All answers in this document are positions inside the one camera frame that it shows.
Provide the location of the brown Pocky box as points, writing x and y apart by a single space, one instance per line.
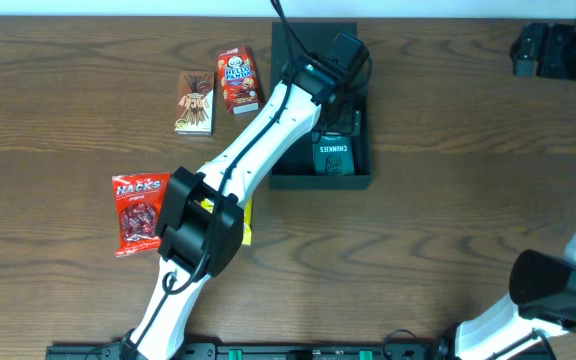
195 103

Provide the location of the teal Chunkies cookie box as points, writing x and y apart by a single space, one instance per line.
332 155

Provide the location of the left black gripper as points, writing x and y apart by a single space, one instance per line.
341 123

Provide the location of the red Hacks candy bag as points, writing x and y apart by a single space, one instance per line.
138 200

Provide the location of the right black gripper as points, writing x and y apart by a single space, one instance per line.
521 57

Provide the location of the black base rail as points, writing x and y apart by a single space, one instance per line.
210 351

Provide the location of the yellow Hacks candy bag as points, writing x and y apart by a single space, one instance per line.
247 225

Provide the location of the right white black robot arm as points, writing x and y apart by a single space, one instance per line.
541 299

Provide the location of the black gift box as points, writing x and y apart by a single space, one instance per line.
295 169

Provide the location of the red Hello Panda box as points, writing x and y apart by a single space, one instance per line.
237 75

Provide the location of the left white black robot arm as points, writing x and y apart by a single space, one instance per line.
201 221

